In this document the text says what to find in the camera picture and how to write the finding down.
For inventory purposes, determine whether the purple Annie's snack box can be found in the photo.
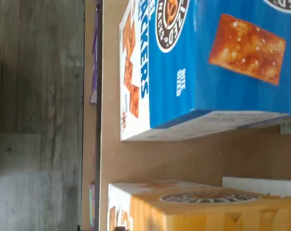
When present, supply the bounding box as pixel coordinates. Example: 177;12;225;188
89;0;98;104

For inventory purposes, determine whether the blue pretzel crackers box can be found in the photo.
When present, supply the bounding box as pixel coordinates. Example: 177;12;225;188
119;0;291;142

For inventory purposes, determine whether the teal snack box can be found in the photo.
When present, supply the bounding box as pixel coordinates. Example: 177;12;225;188
89;182;95;229

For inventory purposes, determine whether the particle board shelf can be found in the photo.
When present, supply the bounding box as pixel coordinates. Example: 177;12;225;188
100;0;291;231
84;0;98;231

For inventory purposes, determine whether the yellow pretzel crackers box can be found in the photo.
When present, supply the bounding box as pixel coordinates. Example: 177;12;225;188
107;180;291;231

